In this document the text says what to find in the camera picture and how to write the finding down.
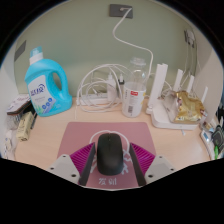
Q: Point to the white remote control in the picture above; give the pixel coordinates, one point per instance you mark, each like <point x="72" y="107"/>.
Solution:
<point x="206" y="143"/>

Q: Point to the gold foil bag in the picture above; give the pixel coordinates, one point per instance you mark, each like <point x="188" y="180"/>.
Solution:
<point x="188" y="106"/>

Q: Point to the cream yellow carton box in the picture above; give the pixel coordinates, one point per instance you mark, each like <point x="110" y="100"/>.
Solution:
<point x="25" y="126"/>

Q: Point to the silver foil bag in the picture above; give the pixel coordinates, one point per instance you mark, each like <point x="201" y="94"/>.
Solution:
<point x="11" y="122"/>

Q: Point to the black pouch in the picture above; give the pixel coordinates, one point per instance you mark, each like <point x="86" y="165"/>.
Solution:
<point x="218" y="136"/>

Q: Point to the white router with antennas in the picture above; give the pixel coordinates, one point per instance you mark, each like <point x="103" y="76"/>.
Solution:
<point x="160" y="118"/>

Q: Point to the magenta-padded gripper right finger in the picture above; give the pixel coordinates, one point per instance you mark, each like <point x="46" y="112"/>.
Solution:
<point x="159" y="168"/>

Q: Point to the blue detergent bottle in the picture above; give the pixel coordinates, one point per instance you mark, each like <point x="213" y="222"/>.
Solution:
<point x="41" y="90"/>

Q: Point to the grey wall socket plate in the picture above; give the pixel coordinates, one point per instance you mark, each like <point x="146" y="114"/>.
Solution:
<point x="116" y="11"/>

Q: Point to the pink mouse pad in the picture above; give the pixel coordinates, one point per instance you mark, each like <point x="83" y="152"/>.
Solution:
<point x="80" y="136"/>

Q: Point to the clear glass bottle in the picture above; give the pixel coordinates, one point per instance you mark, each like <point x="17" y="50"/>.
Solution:
<point x="138" y="68"/>

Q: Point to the white jar with red label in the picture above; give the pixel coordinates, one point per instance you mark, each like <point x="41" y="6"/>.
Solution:
<point x="133" y="100"/>

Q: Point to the white power strip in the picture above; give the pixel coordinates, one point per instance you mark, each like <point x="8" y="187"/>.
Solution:
<point x="91" y="99"/>

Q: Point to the white wall charger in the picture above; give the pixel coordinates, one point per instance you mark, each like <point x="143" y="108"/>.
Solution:
<point x="189" y="37"/>

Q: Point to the black computer mouse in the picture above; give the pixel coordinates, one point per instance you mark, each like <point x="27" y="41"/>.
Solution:
<point x="110" y="155"/>

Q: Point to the grey blank wall plate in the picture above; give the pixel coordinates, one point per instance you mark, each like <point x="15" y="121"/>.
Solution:
<point x="20" y="50"/>

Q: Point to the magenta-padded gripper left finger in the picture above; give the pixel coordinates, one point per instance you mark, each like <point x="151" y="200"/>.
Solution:
<point x="65" y="168"/>

